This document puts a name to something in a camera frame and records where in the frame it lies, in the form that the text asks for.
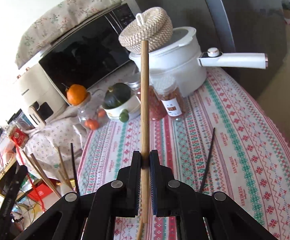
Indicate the clear glass jar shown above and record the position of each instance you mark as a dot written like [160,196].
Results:
[91,113]

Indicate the black chopstick in basket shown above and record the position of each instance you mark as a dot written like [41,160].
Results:
[74,169]

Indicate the floral cloth on microwave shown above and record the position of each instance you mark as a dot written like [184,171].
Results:
[55,23]

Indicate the woven rope basket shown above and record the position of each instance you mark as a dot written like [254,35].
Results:
[153,25]

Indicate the white ceramic bowl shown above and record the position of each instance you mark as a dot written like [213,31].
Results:
[133,106]

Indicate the red label snack jar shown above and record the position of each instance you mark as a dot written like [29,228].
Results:
[16,135]

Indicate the floral cloth cover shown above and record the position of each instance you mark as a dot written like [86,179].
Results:
[99,154]

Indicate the green lime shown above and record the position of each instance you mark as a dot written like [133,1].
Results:
[124,116]

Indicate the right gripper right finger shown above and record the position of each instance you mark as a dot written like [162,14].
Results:
[170,197]

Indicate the black microwave oven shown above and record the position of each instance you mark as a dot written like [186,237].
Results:
[89,53]

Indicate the white pot with handle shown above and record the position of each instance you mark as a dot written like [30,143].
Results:
[182,58]

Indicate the cream air fryer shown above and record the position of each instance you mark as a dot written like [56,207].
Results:
[39,100]

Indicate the labelled dried fruit jar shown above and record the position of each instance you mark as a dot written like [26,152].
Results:
[168,92]

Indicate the long wooden chopstick pair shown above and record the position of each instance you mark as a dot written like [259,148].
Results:
[41,172]

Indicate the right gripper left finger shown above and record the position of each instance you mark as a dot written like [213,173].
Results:
[120,197]

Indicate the large orange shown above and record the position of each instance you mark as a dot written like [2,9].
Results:
[76,94]

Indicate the dark green squash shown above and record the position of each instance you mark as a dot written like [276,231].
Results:
[116,95]

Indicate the goji berry jar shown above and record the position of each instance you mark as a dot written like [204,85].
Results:
[156,108]

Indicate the light wooden chopstick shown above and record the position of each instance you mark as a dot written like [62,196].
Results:
[145,135]

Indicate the grey refrigerator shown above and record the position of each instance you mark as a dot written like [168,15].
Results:
[234,26]

